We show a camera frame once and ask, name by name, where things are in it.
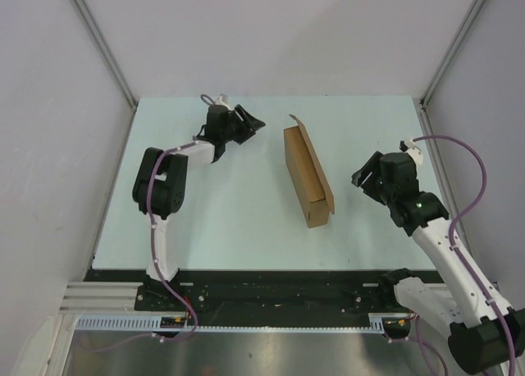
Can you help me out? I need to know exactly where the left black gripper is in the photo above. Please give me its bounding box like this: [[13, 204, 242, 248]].
[[221, 105, 265, 145]]

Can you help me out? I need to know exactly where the brown cardboard box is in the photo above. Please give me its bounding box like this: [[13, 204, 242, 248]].
[[283, 114, 336, 228]]

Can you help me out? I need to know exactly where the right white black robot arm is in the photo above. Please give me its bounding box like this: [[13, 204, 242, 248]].
[[352, 148, 524, 375]]

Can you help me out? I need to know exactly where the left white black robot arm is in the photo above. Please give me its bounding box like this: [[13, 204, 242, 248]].
[[132, 100, 266, 310]]

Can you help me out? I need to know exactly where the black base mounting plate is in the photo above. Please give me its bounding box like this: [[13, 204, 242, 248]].
[[84, 268, 452, 316]]

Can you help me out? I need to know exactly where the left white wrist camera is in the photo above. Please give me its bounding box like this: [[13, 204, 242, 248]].
[[213, 94, 232, 110]]

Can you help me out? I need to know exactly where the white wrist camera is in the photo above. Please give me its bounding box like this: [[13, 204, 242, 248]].
[[399, 138, 423, 167], [213, 94, 232, 110]]

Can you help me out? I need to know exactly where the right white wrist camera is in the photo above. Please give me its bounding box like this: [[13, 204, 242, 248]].
[[399, 138, 423, 167]]

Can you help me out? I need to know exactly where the right aluminium side rail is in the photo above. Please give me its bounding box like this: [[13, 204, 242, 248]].
[[417, 99, 477, 270]]

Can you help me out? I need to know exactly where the grey slotted cable duct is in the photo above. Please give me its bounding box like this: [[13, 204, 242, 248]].
[[75, 314, 385, 334]]

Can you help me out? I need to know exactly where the left aluminium corner post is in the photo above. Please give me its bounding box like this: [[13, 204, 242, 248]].
[[70, 0, 138, 112]]

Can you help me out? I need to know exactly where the aluminium corner post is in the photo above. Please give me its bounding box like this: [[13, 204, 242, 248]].
[[419, 0, 489, 109], [70, 0, 138, 112]]

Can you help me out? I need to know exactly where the right aluminium corner post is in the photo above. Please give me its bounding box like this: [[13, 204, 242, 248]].
[[419, 0, 489, 109]]

